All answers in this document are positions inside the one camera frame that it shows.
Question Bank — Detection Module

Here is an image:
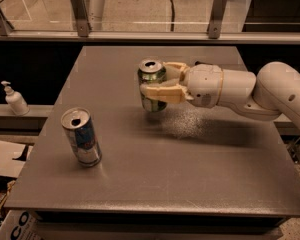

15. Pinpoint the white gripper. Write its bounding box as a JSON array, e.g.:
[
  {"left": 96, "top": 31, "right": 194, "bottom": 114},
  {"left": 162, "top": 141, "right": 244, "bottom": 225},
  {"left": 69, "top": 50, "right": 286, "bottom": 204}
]
[{"left": 140, "top": 62, "right": 223, "bottom": 108}]

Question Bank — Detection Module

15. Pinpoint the green soda can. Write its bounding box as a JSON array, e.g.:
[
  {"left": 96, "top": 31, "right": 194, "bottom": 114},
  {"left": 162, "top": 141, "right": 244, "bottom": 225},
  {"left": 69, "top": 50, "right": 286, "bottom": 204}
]
[{"left": 138, "top": 58, "right": 167, "bottom": 112}]

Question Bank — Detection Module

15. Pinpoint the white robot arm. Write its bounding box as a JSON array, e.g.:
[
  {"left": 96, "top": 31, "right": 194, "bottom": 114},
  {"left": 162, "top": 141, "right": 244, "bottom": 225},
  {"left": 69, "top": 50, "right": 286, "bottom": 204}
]
[{"left": 140, "top": 61, "right": 300, "bottom": 130}]

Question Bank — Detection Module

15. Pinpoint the blue silver energy drink can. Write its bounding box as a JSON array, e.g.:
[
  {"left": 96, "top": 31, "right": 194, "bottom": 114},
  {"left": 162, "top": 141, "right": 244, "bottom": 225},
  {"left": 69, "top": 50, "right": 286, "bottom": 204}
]
[{"left": 61, "top": 107, "right": 102, "bottom": 167}]

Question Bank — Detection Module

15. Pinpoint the white pump soap bottle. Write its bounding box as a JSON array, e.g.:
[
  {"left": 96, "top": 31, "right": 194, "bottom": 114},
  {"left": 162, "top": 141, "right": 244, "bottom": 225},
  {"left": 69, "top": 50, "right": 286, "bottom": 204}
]
[{"left": 1, "top": 81, "right": 29, "bottom": 116}]

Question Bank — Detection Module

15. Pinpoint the white paper sheet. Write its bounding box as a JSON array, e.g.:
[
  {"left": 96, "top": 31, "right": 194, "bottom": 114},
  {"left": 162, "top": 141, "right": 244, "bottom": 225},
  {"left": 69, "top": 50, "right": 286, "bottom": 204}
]
[{"left": 0, "top": 141, "right": 33, "bottom": 178}]

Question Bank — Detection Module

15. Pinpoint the white cardboard box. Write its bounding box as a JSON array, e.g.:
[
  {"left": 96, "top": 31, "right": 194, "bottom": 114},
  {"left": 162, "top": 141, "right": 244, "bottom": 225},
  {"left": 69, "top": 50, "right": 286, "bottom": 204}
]
[{"left": 0, "top": 210, "right": 43, "bottom": 240}]

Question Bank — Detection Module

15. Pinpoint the right metal railing post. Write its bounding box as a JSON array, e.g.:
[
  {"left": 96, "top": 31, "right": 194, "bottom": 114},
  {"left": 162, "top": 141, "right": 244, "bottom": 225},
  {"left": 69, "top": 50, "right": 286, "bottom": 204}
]
[{"left": 208, "top": 0, "right": 227, "bottom": 39}]

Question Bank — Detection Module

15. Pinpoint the middle metal railing post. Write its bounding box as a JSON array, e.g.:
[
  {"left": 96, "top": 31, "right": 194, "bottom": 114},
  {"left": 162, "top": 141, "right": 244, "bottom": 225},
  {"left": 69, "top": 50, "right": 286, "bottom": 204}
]
[{"left": 70, "top": 0, "right": 90, "bottom": 37}]

